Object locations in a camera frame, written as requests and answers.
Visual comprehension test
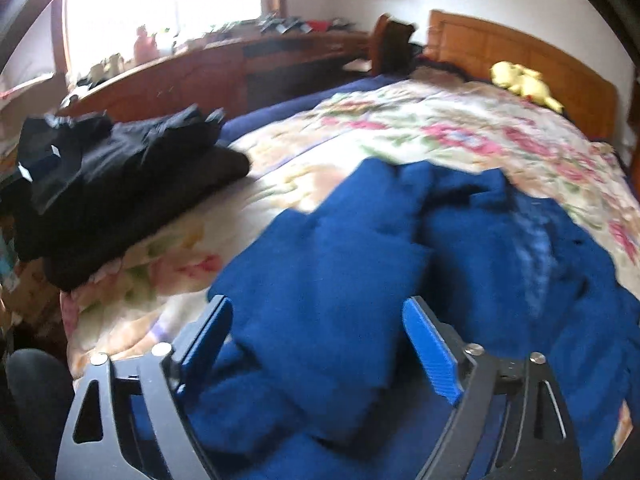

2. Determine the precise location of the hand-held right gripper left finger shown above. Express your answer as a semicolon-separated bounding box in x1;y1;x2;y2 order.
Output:
55;295;235;480

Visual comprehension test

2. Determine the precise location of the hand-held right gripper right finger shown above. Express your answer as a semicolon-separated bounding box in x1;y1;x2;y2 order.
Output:
401;296;583;480

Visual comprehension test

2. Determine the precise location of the large blue garment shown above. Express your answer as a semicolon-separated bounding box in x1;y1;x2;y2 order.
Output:
132;156;640;480

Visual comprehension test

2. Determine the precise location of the dark brown folded garment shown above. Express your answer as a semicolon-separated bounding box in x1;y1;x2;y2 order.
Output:
42;147;251;292

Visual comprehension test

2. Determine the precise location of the person's dark trouser leg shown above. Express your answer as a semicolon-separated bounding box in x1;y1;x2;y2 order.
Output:
4;349;76;480

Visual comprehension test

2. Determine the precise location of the navy bed sheet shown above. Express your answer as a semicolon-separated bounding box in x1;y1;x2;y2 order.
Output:
220;72;416;146

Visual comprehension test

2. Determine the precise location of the floral fleece blanket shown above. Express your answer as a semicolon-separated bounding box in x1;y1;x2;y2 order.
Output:
60;77;640;480

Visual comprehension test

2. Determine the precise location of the long wooden desk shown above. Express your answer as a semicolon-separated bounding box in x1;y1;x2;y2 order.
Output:
57;30;373;126

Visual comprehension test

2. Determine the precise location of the yellow plush toy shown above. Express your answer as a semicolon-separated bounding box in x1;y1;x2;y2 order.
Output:
490;61;565;112

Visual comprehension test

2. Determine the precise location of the pink bottle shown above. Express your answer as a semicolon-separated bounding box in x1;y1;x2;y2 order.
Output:
134;27;160;61

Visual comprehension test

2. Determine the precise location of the wooden chair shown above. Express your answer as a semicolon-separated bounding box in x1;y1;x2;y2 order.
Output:
372;13;426;78

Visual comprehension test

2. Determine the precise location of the row of small desk things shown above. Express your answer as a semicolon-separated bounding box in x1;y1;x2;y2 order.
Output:
200;12;358;43

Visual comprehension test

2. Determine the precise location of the wooden bed headboard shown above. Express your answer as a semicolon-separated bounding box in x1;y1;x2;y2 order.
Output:
427;9;620;141

